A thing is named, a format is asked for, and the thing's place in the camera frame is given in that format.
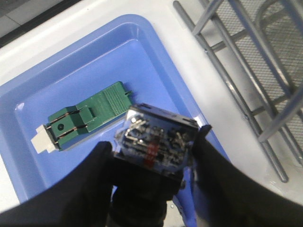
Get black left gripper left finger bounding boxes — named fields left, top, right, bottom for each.
left=0, top=142, right=112, bottom=227

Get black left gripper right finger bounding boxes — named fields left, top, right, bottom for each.
left=192, top=125, right=303, bottom=227

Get red emergency stop button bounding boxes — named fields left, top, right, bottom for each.
left=115, top=103, right=199, bottom=181

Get bottom silver mesh tray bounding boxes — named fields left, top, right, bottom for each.
left=208, top=0, right=303, bottom=164

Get blue plastic tray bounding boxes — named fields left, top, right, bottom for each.
left=0, top=14, right=203, bottom=227

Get green and white switch module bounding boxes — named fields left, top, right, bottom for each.
left=31, top=81, right=132, bottom=154

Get silver metal rack frame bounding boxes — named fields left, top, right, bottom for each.
left=173, top=0, right=303, bottom=183

